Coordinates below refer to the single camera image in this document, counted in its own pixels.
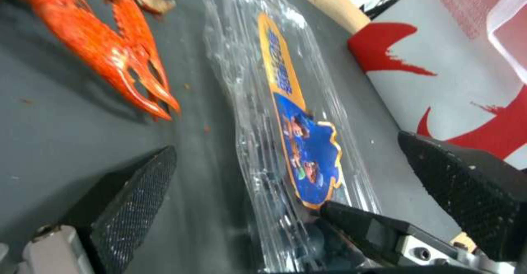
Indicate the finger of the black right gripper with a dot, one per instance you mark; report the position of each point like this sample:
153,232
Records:
362,224

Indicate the translucent plastic box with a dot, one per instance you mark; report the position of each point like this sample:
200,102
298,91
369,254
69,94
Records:
510,30

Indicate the red and white takeout bag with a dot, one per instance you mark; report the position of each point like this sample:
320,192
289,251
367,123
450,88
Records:
453,79

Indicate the crayfish shell scrap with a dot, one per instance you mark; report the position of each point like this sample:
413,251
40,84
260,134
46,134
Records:
154,2

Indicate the clear container lid with sticker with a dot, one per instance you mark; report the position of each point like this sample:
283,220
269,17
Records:
288,110

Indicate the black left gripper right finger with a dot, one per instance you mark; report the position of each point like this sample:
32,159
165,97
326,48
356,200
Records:
465,193

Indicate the red crayfish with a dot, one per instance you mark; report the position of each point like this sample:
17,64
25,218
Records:
103,42

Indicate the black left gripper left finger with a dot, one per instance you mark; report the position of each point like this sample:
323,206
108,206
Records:
127,206

